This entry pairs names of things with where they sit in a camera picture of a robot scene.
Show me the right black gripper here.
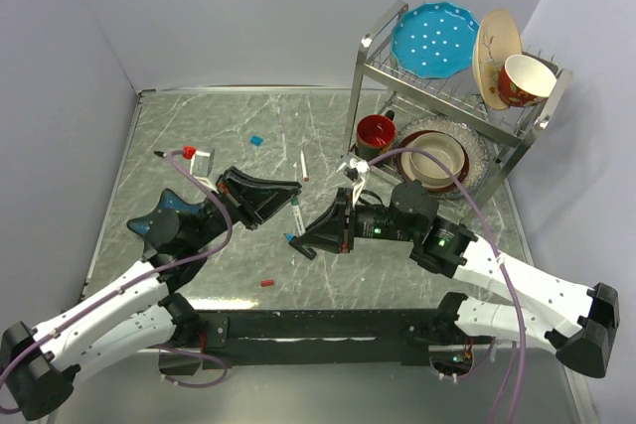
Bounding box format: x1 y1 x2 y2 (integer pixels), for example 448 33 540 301
298 184 420 249

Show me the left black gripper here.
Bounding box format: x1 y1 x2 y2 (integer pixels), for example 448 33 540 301
191 169 305 251

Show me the white green marker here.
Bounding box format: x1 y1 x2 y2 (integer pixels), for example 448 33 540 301
292 206 305 236

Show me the white red acrylic marker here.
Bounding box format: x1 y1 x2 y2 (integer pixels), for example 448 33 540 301
300 149 309 183

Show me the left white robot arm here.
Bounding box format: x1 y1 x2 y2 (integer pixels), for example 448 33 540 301
1 167 301 421

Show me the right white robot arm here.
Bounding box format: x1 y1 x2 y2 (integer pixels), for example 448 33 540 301
290 182 620 378

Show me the blue pen cap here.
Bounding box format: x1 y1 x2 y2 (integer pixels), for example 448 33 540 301
249 135 263 146

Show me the black blue highlighter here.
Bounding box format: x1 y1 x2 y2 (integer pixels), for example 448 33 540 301
284 233 317 260

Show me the blue star dish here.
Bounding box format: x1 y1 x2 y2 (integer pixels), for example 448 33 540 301
126 189 204 238

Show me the red rimmed plate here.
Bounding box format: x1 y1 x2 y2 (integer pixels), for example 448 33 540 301
397 130 468 193

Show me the red black mug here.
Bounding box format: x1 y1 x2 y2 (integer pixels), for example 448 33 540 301
356 110 397 161

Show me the black base bar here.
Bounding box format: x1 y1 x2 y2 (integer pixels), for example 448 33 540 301
133 308 498 370

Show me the beige bowl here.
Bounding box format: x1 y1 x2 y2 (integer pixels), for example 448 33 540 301
406 131 466 189

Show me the steel dish rack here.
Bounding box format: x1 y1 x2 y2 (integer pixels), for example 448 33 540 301
343 1 572 208

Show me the glass patterned plate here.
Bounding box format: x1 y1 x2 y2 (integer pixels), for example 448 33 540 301
395 116 492 194

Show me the blue polka dot plate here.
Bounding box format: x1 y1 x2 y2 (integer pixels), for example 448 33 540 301
391 2 480 79

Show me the red floral bowl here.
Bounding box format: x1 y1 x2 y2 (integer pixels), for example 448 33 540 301
498 54 557 107

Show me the cream floral plate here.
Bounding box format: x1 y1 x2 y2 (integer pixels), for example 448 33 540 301
472 9 522 110

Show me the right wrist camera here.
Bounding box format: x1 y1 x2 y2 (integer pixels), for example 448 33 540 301
337 156 370 206

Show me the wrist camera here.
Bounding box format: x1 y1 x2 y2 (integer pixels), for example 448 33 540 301
183 146 215 189
337 156 370 206

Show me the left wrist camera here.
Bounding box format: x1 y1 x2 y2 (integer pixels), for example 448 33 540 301
183 146 215 189

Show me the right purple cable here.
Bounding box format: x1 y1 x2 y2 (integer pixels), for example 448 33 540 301
367 146 529 424

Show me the purple cable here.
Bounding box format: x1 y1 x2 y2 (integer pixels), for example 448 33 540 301
367 146 529 424
0 148 234 415

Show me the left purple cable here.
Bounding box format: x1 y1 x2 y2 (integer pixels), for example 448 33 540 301
0 148 234 415

